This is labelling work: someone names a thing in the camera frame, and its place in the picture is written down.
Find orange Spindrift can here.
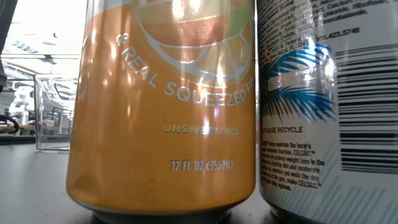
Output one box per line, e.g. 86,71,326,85
65,0,257,224

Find white Celsius drink can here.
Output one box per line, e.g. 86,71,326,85
256,0,398,224

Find clear plastic bin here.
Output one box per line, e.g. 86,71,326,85
33,73,78,152

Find long wooden workbench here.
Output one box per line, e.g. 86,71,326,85
0,123,35,136

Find white robot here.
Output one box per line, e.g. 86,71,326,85
8,86,34,126

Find black cable loop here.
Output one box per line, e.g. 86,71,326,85
0,114,21,136

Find black table frame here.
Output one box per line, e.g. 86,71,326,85
0,134,37,146

